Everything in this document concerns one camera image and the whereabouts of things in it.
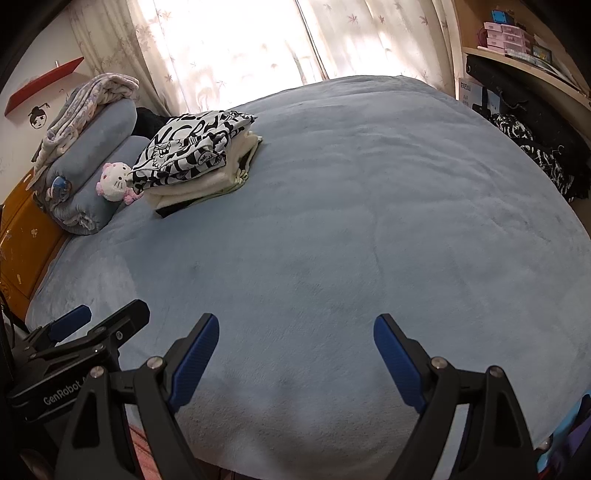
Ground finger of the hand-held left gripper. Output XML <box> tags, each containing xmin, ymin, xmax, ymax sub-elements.
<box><xmin>25</xmin><ymin>305</ymin><xmax>93</xmax><ymax>354</ymax></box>
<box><xmin>28</xmin><ymin>299</ymin><xmax>151</xmax><ymax>370</ymax></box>

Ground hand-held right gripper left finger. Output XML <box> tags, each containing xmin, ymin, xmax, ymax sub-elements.
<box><xmin>55</xmin><ymin>313</ymin><xmax>220</xmax><ymax>480</ymax></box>

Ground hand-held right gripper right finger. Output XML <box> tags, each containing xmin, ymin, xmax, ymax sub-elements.
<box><xmin>373</xmin><ymin>314</ymin><xmax>541</xmax><ymax>480</ymax></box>

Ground black white printed hooded jacket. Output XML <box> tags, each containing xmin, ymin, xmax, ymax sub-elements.
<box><xmin>127</xmin><ymin>110</ymin><xmax>258</xmax><ymax>191</ymax></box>

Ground orange wooden headboard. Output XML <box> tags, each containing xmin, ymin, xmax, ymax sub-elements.
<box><xmin>0</xmin><ymin>168</ymin><xmax>70</xmax><ymax>315</ymax></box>

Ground black folded garment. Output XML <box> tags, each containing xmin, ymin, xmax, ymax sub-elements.
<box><xmin>154</xmin><ymin>203</ymin><xmax>190</xmax><ymax>219</ymax></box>

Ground blue rolled pillow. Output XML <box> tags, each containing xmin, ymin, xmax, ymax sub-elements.
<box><xmin>46</xmin><ymin>99</ymin><xmax>137</xmax><ymax>185</ymax></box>
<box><xmin>46</xmin><ymin>136</ymin><xmax>148</xmax><ymax>236</ymax></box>

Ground white pink cat plush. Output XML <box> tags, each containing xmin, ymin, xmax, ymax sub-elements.
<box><xmin>96</xmin><ymin>161</ymin><xmax>144</xmax><ymax>206</ymax></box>

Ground cream fleece folded garment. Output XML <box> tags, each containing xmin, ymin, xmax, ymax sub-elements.
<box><xmin>145</xmin><ymin>178</ymin><xmax>236</xmax><ymax>210</ymax></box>

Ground cyan cloth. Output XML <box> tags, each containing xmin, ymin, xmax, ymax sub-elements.
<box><xmin>538</xmin><ymin>415</ymin><xmax>578</xmax><ymax>480</ymax></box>

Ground purple cloth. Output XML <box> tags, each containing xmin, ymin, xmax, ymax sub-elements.
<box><xmin>566</xmin><ymin>406</ymin><xmax>591</xmax><ymax>480</ymax></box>

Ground black crumpled garment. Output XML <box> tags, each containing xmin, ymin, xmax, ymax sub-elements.
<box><xmin>134</xmin><ymin>107</ymin><xmax>174</xmax><ymax>139</ymax></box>

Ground pale floral folded blanket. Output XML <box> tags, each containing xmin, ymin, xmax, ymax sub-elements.
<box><xmin>32</xmin><ymin>74</ymin><xmax>139</xmax><ymax>171</ymax></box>

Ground black white patterned cloth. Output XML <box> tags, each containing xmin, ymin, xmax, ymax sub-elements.
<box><xmin>489</xmin><ymin>113</ymin><xmax>578</xmax><ymax>201</ymax></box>

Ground white printed box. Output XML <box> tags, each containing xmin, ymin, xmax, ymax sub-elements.
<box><xmin>457</xmin><ymin>78</ymin><xmax>485</xmax><ymax>109</ymax></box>

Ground pale floral curtain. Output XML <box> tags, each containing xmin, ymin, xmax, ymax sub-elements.
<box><xmin>69</xmin><ymin>0</ymin><xmax>462</xmax><ymax>121</ymax></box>

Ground curved wooden shelf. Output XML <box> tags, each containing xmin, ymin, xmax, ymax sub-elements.
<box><xmin>455</xmin><ymin>0</ymin><xmax>591</xmax><ymax>112</ymax></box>

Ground papers on shelf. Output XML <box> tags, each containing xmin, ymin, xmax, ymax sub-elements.
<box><xmin>531</xmin><ymin>44</ymin><xmax>578</xmax><ymax>86</ymax></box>

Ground stack of pink boxes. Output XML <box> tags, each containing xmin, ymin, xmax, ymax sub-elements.
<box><xmin>482</xmin><ymin>21</ymin><xmax>536</xmax><ymax>54</ymax></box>

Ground cartoon face wall sticker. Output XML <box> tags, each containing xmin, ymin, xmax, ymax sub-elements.
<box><xmin>28</xmin><ymin>104</ymin><xmax>51</xmax><ymax>130</ymax></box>

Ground red wall shelf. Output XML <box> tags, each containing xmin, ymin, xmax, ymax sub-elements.
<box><xmin>6</xmin><ymin>56</ymin><xmax>85</xmax><ymax>117</ymax></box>

